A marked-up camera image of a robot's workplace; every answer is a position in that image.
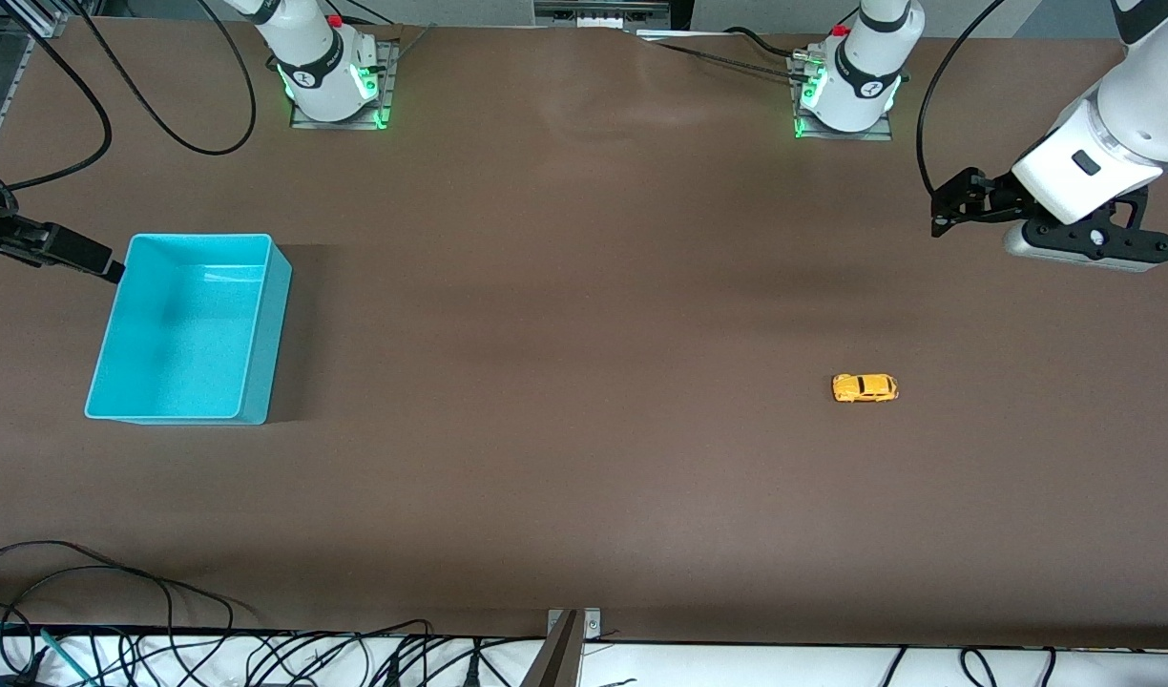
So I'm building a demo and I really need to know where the yellow beetle toy car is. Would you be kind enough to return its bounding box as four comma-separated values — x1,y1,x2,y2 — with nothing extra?
832,372,900,404

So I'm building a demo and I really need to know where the teal plastic bin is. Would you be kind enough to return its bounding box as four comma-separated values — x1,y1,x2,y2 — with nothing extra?
84,233,293,426

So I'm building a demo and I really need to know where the grey power strip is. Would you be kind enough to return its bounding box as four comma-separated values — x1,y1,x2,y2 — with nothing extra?
533,0,673,30

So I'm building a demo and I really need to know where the silver mounting plate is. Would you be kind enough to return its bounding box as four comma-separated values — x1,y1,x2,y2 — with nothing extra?
548,608,602,642

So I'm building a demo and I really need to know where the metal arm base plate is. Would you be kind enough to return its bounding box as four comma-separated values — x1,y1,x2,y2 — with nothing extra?
290,38,400,132
787,55,895,142

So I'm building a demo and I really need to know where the black left camera mount bracket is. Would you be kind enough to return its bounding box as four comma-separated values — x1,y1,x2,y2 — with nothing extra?
1023,186,1168,266

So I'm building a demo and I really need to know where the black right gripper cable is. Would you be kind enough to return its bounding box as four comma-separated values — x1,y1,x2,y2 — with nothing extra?
0,0,114,213

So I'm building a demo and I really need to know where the black looping right arm cable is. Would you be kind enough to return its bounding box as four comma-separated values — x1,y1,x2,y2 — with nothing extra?
73,0,258,156

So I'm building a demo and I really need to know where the aluminium frame profile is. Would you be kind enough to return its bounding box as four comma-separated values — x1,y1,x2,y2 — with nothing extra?
0,0,67,39

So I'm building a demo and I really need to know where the thick black base cable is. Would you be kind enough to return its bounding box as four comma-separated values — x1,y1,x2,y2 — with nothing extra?
722,26,814,60

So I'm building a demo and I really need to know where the thin black base cable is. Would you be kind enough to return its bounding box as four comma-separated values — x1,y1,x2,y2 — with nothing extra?
656,43,804,79

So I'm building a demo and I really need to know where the thin black table cable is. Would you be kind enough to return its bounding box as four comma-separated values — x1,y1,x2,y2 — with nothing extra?
0,566,237,687
0,540,261,631

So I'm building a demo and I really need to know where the dark grey tapered post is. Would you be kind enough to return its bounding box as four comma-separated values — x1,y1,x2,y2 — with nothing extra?
519,611,582,687

